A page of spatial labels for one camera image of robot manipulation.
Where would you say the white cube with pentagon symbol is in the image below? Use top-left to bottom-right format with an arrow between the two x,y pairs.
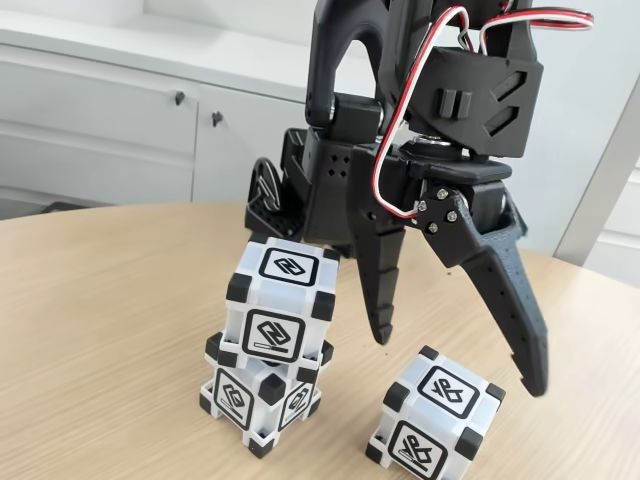
199,332 -> 335,460

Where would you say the white cube with zigzag symbol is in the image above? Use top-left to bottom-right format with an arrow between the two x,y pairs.
225,234 -> 341,369

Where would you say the white drawer unit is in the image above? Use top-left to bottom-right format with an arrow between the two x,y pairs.
582,167 -> 640,279

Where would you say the white slanted post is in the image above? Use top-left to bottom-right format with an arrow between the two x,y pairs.
552,64 -> 640,269

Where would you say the white cube with ampersand symbol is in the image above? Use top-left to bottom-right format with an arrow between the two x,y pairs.
364,344 -> 506,480

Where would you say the white cabinet with locks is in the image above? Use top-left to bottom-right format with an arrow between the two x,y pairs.
0,7 -> 426,221

